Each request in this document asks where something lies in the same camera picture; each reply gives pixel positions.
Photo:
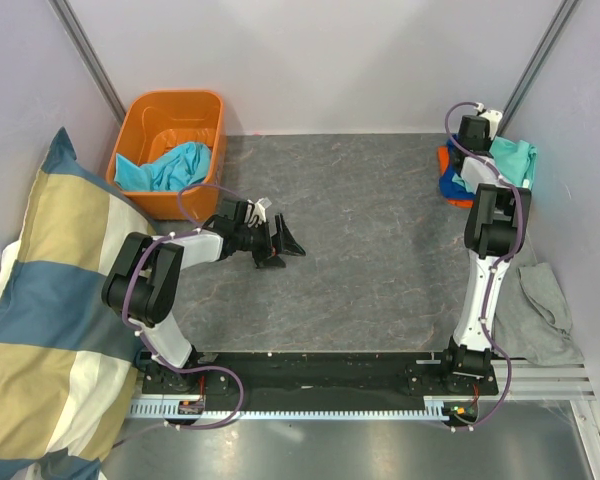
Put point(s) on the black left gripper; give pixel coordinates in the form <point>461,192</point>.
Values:
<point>282,242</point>

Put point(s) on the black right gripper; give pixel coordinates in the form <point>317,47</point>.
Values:
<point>485,136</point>

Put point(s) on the mint green t shirt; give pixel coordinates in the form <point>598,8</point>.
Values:
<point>515,160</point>

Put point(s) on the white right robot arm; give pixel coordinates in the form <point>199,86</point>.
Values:
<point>494,234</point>

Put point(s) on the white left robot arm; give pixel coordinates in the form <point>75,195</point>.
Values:
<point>142,282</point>

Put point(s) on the folded orange t shirt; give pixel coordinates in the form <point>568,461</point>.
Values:
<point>444,157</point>

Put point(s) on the folded blue t shirt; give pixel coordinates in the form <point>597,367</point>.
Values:
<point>452,185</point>

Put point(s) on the light blue t shirt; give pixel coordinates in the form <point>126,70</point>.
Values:
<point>184,165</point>

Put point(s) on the orange plastic basket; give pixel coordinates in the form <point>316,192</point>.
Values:
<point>157,122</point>

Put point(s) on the grey cloth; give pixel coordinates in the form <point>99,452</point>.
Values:
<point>532,319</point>

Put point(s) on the striped blue beige pillow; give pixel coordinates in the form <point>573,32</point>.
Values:
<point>66,359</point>

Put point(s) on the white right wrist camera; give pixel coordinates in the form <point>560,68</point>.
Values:
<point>494,117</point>

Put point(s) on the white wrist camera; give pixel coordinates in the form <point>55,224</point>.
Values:
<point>256,212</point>
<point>494,117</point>

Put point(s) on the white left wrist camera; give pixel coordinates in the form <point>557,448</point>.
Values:
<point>256,212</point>

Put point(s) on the right aluminium corner post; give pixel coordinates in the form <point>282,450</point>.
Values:
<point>537,60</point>

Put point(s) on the aluminium corner post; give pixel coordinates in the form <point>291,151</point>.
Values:
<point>78,36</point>
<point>537,60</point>

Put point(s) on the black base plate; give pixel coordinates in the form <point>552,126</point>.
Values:
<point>316,381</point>

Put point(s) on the white slotted cable duct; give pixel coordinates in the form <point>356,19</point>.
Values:
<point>172,409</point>

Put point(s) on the left aluminium corner post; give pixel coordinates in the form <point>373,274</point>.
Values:
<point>78,36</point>

